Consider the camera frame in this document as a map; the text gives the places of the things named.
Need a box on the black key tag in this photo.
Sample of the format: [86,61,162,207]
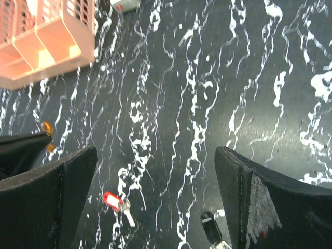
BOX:
[201,211,222,245]

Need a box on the orange S-shaped carabiner keyring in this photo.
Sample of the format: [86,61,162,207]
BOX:
[41,122,55,153]

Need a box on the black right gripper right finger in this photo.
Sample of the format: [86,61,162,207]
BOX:
[215,146,331,248]

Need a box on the silver key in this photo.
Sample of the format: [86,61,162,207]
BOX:
[119,198,135,227]

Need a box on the brass key on black tag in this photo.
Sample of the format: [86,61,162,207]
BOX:
[211,241,232,249]

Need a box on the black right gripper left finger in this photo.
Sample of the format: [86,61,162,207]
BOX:
[1,146,97,248]

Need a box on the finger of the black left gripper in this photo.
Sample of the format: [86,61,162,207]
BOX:
[1,132,51,179]

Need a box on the red key tag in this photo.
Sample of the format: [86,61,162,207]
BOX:
[103,192,123,211]

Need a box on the small white cardboard box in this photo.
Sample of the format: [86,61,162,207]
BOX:
[110,0,141,13]

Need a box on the orange plastic file organizer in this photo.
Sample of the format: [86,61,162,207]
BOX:
[1,1,95,90]

